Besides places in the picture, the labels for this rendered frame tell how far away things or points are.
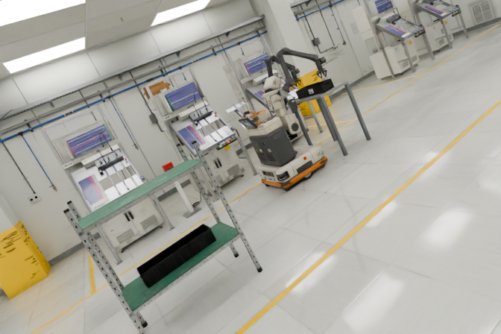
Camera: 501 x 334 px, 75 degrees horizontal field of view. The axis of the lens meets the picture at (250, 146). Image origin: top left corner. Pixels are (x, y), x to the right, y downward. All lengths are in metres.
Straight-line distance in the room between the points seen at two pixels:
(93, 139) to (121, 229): 1.26
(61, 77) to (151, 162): 2.09
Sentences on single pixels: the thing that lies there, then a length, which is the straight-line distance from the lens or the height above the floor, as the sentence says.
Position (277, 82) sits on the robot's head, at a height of 1.15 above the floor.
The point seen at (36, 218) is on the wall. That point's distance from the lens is 6.40.
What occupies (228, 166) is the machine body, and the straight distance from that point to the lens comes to 5.06.
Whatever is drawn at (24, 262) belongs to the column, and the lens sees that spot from 5.99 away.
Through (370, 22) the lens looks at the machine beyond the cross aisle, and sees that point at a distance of 8.03.
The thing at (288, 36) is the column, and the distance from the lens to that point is 7.47.
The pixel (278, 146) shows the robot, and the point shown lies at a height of 0.51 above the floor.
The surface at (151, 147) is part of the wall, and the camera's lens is 6.40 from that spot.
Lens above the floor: 1.31
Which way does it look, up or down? 10 degrees down
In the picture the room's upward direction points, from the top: 26 degrees counter-clockwise
